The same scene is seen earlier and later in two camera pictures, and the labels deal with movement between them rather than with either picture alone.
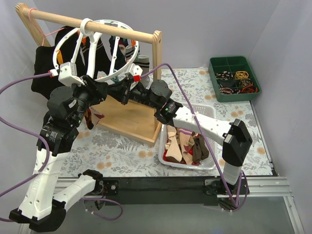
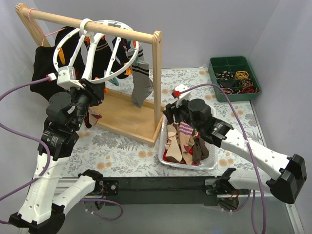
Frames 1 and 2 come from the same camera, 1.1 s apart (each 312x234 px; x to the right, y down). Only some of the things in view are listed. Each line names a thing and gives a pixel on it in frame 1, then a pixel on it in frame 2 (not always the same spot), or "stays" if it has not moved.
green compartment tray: (233, 79) stays
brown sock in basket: (200, 151) stays
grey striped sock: (127, 50) to (139, 56)
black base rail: (161, 190) stays
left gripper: (94, 87) stays
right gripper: (125, 90) to (173, 113)
